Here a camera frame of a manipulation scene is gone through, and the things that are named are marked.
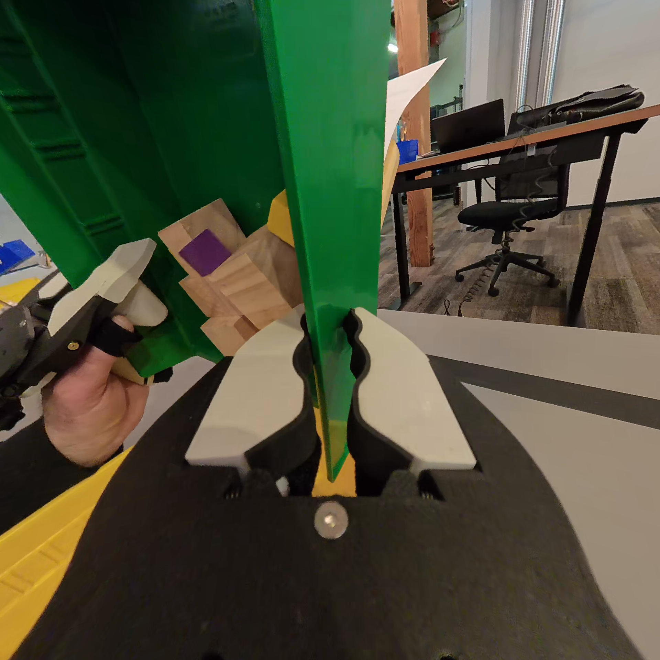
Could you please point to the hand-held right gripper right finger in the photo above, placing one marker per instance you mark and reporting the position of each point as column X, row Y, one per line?
column 412, row 407

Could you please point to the blue plastic bin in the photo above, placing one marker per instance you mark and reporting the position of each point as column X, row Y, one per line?
column 408, row 150

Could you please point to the black laptop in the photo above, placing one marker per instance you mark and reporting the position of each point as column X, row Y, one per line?
column 469, row 126

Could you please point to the black office chair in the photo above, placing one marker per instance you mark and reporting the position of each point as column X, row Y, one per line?
column 495, row 211

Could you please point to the blue plastic tray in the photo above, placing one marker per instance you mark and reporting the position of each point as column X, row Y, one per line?
column 13, row 256

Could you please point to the green plastic box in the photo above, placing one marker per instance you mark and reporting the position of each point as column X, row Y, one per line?
column 180, row 103

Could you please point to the black bag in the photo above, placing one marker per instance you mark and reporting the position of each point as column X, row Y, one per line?
column 593, row 103

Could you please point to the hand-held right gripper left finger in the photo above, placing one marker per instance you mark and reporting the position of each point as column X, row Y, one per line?
column 242, row 397

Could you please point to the person's left forearm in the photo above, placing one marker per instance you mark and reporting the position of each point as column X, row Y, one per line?
column 26, row 479

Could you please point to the wooden post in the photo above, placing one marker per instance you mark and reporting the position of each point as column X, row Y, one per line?
column 418, row 232

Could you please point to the silver metal duct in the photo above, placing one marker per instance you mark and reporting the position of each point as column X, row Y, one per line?
column 550, row 51
column 525, row 51

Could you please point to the white paper sheet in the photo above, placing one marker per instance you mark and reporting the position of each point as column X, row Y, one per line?
column 402, row 98

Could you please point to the person's left hand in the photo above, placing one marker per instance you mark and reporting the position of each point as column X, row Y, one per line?
column 93, row 407

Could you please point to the pile of wooden cubes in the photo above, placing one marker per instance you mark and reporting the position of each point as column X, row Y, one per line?
column 242, row 278

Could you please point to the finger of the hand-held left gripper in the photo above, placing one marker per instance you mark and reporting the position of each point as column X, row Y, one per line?
column 116, row 268
column 147, row 308

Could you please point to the yellow plastic tray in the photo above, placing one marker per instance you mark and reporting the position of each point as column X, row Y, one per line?
column 18, row 290

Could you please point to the wooden desk with black legs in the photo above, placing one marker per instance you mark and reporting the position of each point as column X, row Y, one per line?
column 590, row 232

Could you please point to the yellow plastic box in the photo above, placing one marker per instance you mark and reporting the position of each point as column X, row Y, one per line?
column 31, row 567

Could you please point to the tan board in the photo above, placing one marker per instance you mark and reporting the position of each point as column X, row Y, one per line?
column 390, row 180

